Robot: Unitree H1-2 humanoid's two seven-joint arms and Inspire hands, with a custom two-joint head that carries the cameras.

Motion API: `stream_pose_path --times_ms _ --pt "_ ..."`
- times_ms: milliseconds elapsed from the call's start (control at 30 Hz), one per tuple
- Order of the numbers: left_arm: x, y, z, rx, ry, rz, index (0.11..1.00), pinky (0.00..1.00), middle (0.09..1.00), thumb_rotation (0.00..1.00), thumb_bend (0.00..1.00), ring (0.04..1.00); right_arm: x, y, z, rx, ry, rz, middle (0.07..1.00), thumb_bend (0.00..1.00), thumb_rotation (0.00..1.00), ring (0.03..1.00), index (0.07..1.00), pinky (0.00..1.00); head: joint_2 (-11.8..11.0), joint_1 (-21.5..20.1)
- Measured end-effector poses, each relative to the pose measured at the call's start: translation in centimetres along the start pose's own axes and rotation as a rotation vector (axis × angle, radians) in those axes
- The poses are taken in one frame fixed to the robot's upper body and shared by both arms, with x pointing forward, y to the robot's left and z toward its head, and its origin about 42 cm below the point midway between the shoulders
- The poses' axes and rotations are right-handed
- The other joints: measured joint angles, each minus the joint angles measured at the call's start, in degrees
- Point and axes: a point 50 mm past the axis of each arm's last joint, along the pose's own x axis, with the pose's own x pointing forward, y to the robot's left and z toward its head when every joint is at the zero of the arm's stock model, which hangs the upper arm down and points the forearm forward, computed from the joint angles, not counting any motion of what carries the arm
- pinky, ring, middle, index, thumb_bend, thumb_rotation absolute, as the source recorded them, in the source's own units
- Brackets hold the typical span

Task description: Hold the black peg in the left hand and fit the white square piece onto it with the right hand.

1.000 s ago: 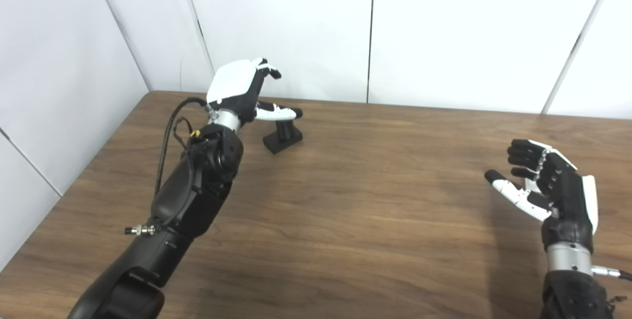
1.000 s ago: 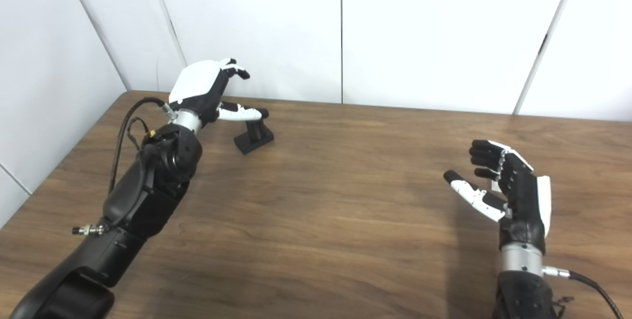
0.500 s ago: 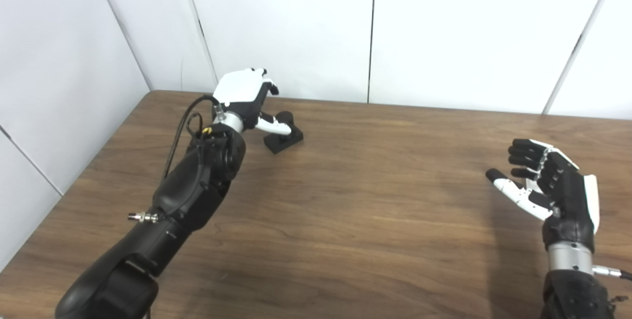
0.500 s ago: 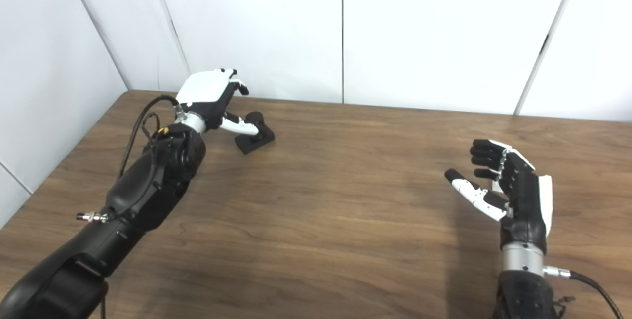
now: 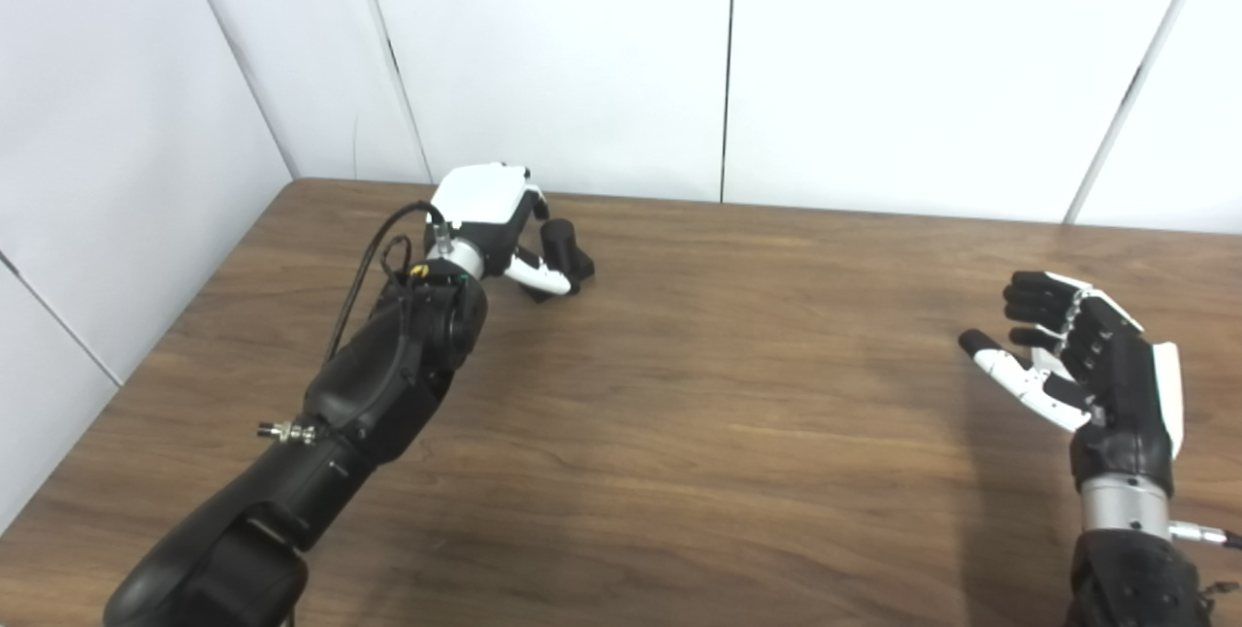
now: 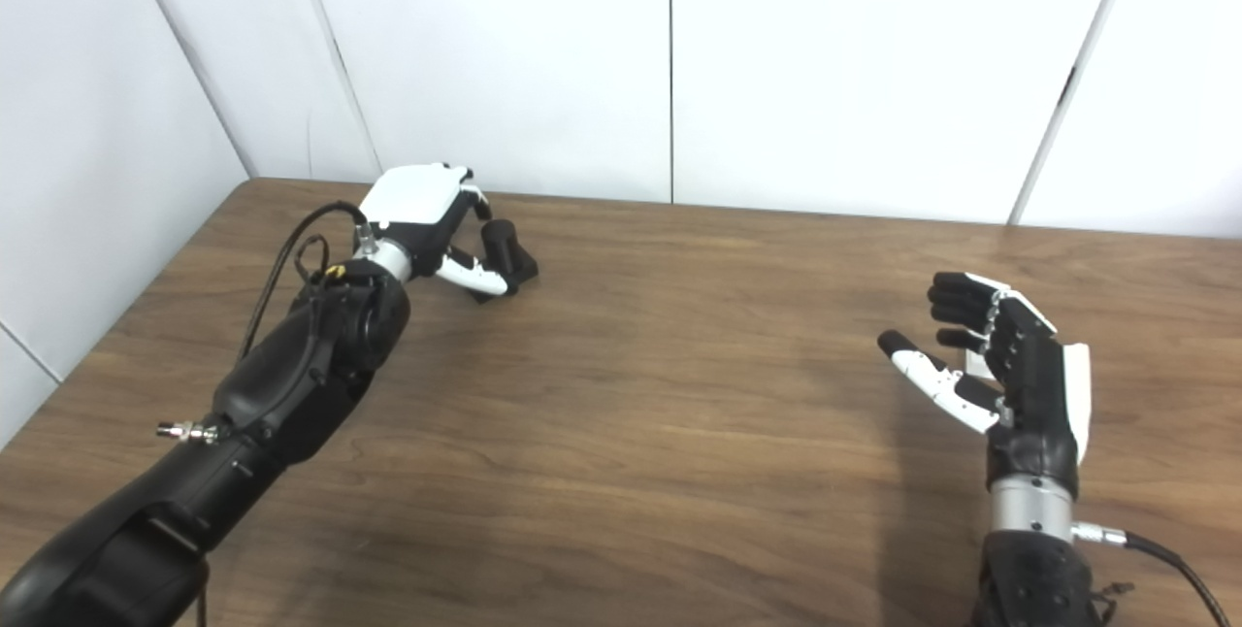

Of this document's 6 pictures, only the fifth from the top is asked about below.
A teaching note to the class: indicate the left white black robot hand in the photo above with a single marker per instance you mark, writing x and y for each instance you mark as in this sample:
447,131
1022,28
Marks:
480,195

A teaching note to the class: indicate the black peg with square base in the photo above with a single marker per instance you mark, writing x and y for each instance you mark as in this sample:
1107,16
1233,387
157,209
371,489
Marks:
561,244

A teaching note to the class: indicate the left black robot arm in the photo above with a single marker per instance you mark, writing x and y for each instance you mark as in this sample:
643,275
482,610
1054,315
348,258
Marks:
388,384

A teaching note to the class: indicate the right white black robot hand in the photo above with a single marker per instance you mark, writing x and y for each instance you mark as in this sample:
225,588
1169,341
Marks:
1116,394

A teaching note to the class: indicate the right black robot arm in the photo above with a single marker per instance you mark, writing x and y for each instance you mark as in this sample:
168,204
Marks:
1130,569

